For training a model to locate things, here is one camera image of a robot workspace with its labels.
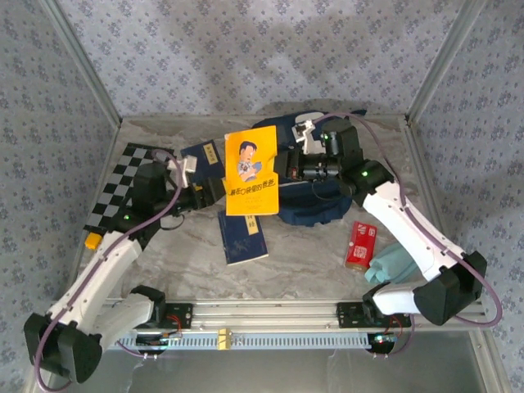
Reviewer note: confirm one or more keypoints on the small navy book yellow label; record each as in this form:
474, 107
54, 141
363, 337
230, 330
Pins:
206, 168

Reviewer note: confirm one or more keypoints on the large navy book yellow label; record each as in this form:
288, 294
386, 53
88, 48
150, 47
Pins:
241, 245

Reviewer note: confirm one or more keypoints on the yellow cartoon cover book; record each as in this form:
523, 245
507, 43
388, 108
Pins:
251, 192

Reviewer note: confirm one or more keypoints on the black grey folding chessboard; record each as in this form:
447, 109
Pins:
104, 200

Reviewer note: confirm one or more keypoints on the small circuit board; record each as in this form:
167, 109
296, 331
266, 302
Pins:
155, 340
382, 340

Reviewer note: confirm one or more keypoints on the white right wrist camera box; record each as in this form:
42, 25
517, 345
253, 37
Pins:
311, 143

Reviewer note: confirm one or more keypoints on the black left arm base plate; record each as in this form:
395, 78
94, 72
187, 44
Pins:
184, 315

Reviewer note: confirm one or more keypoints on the red cardboard box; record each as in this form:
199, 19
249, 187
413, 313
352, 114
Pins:
360, 249

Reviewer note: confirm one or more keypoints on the aluminium frame post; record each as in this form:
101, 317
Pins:
444, 61
84, 61

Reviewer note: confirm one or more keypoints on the teal cloth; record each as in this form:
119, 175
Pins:
389, 266

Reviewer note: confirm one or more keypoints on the aluminium side rail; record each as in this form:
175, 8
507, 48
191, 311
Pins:
104, 163
425, 163

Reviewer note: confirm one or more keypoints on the grey metal panel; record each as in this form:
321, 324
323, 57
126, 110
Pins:
266, 372

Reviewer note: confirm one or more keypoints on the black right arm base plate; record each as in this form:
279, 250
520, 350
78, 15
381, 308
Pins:
348, 315

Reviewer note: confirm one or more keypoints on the aluminium mounting rail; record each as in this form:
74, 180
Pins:
266, 315

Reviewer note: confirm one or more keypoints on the navy blue student backpack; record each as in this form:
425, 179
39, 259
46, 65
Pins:
311, 209

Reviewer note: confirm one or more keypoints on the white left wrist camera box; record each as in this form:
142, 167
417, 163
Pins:
188, 165

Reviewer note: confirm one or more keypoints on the small yellow block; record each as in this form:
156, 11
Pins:
92, 241

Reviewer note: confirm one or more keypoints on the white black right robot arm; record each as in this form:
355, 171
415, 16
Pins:
409, 229

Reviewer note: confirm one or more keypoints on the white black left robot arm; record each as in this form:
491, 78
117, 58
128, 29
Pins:
102, 278

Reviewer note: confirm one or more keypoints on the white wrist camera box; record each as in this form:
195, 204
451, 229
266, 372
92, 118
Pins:
188, 165
311, 143

